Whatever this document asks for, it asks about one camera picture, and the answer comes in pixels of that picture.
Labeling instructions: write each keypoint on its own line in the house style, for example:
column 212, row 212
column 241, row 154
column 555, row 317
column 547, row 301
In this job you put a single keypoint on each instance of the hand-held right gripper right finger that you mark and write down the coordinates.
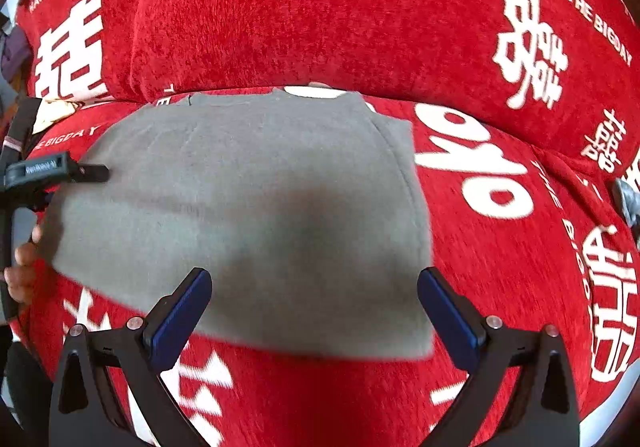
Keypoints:
column 447, row 317

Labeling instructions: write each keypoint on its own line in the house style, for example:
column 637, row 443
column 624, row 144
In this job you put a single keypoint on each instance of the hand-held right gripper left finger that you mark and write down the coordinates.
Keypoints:
column 182, row 317

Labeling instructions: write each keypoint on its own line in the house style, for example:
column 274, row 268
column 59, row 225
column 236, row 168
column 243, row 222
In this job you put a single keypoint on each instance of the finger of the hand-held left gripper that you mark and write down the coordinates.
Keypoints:
column 40, row 199
column 90, row 173

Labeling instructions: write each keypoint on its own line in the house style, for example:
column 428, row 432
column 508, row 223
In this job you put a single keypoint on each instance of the grey knit sweater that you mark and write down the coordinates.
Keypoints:
column 250, row 177

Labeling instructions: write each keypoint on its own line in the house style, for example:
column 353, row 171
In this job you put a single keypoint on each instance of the person's left hand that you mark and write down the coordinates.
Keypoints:
column 25, row 277

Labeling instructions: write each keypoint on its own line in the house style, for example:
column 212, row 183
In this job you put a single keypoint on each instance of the cream cloth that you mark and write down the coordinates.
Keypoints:
column 55, row 112

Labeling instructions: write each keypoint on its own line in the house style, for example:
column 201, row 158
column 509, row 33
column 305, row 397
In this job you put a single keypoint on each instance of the purple cloth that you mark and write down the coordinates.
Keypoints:
column 15, row 52

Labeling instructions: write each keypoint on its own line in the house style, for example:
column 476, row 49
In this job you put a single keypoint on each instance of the small grey crumpled cloth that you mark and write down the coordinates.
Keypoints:
column 629, row 199

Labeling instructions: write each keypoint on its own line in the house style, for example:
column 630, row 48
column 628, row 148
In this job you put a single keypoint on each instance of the red printed sofa cover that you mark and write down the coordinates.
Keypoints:
column 325, row 2

